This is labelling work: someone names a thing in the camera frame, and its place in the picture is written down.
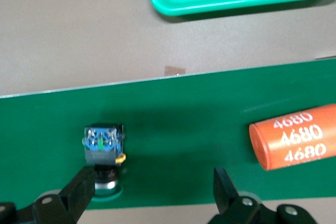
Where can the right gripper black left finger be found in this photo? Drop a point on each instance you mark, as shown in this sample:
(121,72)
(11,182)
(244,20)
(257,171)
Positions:
(74,197)

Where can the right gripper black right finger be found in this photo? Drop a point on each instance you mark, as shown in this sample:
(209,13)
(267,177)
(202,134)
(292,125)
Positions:
(227,195)

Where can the green mushroom push button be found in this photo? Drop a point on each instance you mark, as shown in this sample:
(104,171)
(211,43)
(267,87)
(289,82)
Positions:
(102,145)

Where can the orange cylinder printed 4680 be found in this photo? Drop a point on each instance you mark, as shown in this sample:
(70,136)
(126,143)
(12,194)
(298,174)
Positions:
(294,137)

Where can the green conveyor belt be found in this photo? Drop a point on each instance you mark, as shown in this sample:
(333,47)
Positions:
(183,129)

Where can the brown tape patch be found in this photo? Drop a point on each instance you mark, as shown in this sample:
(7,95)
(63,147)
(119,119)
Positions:
(174,70)

